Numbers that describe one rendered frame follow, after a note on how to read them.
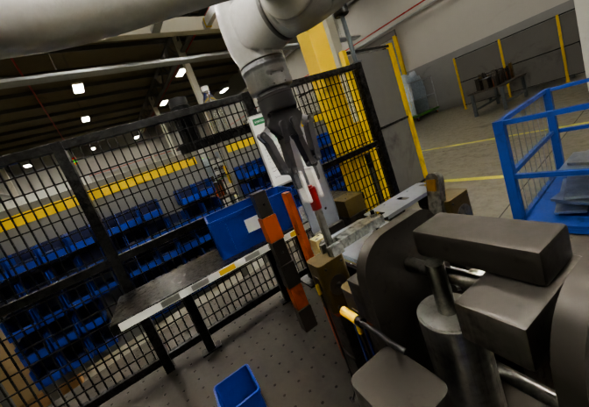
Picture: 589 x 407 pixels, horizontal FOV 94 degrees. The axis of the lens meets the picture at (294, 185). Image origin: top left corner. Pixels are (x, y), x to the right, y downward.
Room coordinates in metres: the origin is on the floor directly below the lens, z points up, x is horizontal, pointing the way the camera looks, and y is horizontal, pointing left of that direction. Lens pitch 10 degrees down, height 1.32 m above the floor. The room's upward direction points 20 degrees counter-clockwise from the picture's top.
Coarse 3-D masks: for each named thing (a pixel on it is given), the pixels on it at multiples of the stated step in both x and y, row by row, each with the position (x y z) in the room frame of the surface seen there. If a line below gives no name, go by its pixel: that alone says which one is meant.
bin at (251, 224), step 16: (272, 192) 1.08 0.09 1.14; (224, 208) 1.01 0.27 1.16; (240, 208) 1.03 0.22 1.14; (208, 224) 0.84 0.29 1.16; (224, 224) 0.85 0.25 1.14; (240, 224) 0.87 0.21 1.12; (256, 224) 0.88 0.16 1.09; (288, 224) 0.92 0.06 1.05; (224, 240) 0.85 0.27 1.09; (240, 240) 0.86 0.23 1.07; (256, 240) 0.88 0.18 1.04; (224, 256) 0.84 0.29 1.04
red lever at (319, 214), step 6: (312, 186) 0.59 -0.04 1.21; (312, 192) 0.57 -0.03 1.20; (312, 198) 0.57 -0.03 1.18; (318, 198) 0.58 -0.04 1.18; (312, 204) 0.57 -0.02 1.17; (318, 204) 0.57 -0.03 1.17; (318, 210) 0.57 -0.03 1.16; (318, 216) 0.57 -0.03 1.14; (318, 222) 0.58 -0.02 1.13; (324, 222) 0.58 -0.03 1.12; (324, 228) 0.57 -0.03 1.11; (324, 234) 0.58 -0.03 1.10; (324, 240) 0.58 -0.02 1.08; (330, 240) 0.58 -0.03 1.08
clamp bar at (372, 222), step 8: (368, 216) 0.65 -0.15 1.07; (376, 216) 0.64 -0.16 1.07; (360, 224) 0.62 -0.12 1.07; (368, 224) 0.61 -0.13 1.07; (376, 224) 0.62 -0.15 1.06; (344, 232) 0.61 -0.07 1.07; (352, 232) 0.59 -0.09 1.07; (360, 232) 0.60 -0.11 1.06; (368, 232) 0.61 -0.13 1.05; (336, 240) 0.60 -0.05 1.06; (344, 240) 0.58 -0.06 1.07; (352, 240) 0.59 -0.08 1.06; (320, 248) 0.59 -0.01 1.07; (328, 248) 0.56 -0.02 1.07
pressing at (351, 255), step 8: (352, 224) 0.83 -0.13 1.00; (384, 224) 0.74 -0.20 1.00; (336, 232) 0.81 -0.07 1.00; (360, 240) 0.70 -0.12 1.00; (344, 248) 0.68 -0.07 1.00; (352, 248) 0.67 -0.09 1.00; (360, 248) 0.65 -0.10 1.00; (344, 256) 0.63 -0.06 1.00; (352, 256) 0.63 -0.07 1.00; (352, 264) 0.59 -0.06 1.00
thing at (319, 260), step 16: (320, 256) 0.58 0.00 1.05; (320, 272) 0.54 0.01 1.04; (336, 272) 0.55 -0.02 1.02; (320, 288) 0.55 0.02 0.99; (336, 288) 0.54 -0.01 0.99; (336, 304) 0.53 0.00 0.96; (336, 320) 0.56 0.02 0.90; (352, 336) 0.55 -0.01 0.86; (352, 352) 0.54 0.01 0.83; (352, 368) 0.56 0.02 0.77; (352, 400) 0.55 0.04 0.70
